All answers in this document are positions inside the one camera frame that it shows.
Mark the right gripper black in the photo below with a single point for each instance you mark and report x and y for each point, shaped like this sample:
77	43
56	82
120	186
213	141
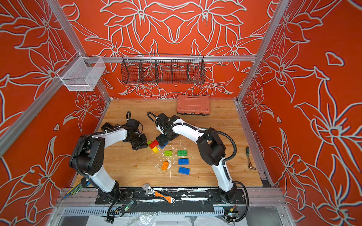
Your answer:
166	139

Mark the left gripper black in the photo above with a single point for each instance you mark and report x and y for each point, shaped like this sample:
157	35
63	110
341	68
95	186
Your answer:
143	143

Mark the blue lego brick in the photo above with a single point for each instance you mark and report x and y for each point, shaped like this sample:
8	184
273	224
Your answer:
162	146
183	161
184	171

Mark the red lego brick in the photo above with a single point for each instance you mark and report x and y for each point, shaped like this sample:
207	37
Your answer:
153	144

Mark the yellow lego brick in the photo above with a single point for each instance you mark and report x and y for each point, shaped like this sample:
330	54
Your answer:
155	149

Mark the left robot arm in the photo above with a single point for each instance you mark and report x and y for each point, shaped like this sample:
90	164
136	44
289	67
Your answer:
88	155

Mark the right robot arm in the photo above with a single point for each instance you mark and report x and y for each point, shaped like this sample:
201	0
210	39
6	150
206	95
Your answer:
215	148

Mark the lime lego brick centre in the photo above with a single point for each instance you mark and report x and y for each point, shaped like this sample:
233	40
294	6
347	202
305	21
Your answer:
168	153

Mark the green lego brick centre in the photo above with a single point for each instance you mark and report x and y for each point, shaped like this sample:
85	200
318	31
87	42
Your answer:
182	153

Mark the orange lego brick front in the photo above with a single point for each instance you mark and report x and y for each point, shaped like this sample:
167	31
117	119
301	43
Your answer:
165	165

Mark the blue lego brick front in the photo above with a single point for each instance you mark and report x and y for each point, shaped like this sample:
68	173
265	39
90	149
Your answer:
184	171

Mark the small black box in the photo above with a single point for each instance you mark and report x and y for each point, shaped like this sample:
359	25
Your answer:
107	127

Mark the red plastic tool case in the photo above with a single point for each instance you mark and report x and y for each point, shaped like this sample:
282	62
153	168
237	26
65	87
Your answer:
193	105

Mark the clear plastic bin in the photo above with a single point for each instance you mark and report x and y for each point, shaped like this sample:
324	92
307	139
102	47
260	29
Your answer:
79	75

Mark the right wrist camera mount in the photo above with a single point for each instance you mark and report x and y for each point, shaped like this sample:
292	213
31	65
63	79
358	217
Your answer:
160	127

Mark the orange handled adjustable wrench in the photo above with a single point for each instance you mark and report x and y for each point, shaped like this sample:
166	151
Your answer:
150	191

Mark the black wire basket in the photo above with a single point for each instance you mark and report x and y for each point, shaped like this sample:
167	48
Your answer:
163	69

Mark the green handled pliers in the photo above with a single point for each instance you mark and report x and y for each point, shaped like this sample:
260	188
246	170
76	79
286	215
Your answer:
250	166

